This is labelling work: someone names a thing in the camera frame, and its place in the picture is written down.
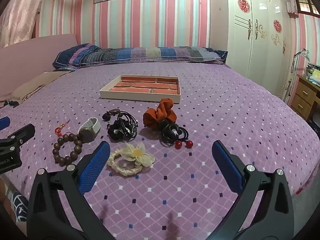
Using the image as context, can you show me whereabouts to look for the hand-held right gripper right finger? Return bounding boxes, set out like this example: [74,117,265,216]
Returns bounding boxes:
[212,140,295,240]

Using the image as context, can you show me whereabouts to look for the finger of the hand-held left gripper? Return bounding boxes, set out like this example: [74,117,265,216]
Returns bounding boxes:
[0,116,11,131]
[7,123,36,143]

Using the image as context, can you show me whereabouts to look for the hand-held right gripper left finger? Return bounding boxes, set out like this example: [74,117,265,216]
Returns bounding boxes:
[26,141,111,240]

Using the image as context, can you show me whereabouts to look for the white strap wristwatch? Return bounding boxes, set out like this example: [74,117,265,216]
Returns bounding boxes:
[77,117,102,142]

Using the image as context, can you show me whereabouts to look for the red string charm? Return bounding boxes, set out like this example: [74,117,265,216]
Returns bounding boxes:
[54,120,71,137]

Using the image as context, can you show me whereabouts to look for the brown wooden bead bracelet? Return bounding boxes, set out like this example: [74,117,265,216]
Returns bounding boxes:
[52,133,83,167]

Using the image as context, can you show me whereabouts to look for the cream flower scrunchie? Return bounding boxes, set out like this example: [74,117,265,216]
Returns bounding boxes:
[107,142,156,177]

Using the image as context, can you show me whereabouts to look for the orange fabric scrunchie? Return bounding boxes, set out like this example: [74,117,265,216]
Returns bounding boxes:
[143,98,178,131]

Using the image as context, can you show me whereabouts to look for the brick-patterned shallow tray box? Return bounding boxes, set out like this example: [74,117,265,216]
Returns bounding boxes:
[100,75,181,104]

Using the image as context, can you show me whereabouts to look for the purple diamond-patterned bed sheet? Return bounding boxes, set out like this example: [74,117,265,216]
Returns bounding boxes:
[0,62,320,240]

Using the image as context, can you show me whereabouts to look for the brown cloth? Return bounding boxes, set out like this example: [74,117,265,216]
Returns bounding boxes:
[12,70,73,103]

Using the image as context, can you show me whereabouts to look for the navy patterned cloth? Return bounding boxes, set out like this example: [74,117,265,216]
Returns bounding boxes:
[11,190,29,222]

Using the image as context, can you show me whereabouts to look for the pink headboard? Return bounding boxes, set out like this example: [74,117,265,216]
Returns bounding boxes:
[0,33,78,101]

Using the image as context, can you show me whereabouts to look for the wooden drawer desk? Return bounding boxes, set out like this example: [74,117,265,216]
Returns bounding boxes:
[291,74,320,121]

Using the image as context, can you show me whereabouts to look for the striped patchwork pillow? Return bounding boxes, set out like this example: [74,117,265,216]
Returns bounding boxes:
[52,43,229,71]

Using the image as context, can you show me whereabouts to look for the white wardrobe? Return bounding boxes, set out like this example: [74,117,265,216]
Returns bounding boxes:
[226,0,293,98]

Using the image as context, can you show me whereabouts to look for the desk lamp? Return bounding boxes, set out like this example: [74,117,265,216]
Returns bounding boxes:
[284,48,311,98]

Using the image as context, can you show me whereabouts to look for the clutter on desk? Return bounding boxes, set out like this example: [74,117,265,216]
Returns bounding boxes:
[306,63,320,85]

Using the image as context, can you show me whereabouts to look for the pink window curtain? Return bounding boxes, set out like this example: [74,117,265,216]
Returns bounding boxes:
[282,0,300,18]

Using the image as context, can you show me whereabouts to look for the dark framed window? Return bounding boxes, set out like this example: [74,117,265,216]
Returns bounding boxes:
[291,0,320,18]

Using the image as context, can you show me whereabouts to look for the black hair tie bundle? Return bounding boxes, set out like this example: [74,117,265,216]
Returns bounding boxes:
[107,110,139,141]

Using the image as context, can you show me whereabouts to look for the brown bead hair tie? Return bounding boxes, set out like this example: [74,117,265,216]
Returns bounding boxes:
[102,108,121,121]

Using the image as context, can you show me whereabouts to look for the black hair ties, red balls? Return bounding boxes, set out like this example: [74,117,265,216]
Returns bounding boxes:
[159,120,194,150]

